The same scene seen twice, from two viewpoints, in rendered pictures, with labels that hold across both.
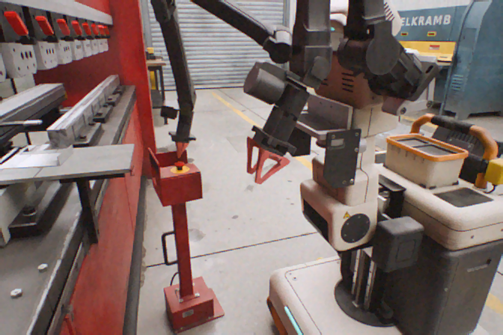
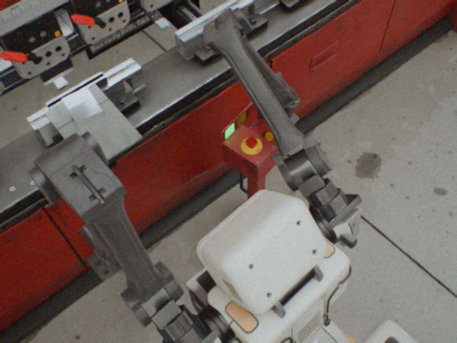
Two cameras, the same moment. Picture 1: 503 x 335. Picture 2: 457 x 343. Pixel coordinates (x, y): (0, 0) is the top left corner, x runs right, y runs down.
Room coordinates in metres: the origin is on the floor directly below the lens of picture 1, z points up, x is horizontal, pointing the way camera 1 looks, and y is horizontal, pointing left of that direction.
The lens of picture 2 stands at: (0.73, -0.61, 2.28)
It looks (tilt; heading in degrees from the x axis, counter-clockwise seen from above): 59 degrees down; 69
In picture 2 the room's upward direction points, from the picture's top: 3 degrees counter-clockwise
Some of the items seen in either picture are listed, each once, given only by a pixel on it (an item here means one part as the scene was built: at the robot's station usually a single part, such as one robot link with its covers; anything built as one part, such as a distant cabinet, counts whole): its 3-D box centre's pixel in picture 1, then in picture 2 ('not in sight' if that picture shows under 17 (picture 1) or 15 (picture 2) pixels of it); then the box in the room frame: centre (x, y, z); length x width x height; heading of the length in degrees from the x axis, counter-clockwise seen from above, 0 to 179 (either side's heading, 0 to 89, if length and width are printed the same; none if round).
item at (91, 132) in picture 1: (88, 135); (231, 38); (1.26, 0.66, 0.89); 0.30 x 0.05 x 0.03; 15
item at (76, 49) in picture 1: (64, 37); not in sight; (1.41, 0.76, 1.26); 0.15 x 0.09 x 0.17; 15
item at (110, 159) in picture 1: (72, 161); (93, 126); (0.70, 0.42, 1.00); 0.26 x 0.18 x 0.01; 105
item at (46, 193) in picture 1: (46, 198); (97, 121); (0.72, 0.52, 0.89); 0.30 x 0.05 x 0.03; 15
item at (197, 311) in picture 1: (194, 300); not in sight; (1.22, 0.28, 0.06); 0.25 x 0.20 x 0.12; 116
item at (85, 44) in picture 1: (75, 37); not in sight; (1.61, 0.81, 1.26); 0.15 x 0.09 x 0.17; 15
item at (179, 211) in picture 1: (182, 246); (255, 190); (1.20, 0.31, 0.39); 0.05 x 0.05 x 0.54; 26
